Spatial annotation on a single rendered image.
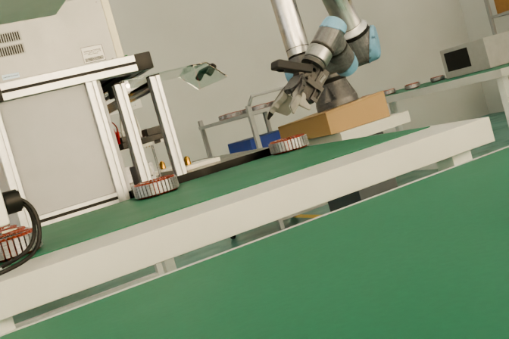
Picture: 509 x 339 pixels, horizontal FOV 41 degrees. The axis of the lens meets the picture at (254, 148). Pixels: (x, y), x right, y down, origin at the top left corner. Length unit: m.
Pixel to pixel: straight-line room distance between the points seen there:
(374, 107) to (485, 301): 1.98
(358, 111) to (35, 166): 1.06
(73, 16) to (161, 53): 5.89
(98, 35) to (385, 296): 1.66
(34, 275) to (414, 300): 0.69
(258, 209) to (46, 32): 1.04
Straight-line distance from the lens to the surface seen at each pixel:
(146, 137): 2.03
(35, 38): 1.96
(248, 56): 8.26
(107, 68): 1.84
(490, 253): 0.45
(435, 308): 0.37
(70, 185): 1.79
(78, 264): 1.01
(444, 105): 9.84
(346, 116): 2.24
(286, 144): 1.88
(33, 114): 1.79
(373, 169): 1.22
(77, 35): 1.98
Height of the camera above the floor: 0.87
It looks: 3 degrees down
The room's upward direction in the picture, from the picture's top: 16 degrees counter-clockwise
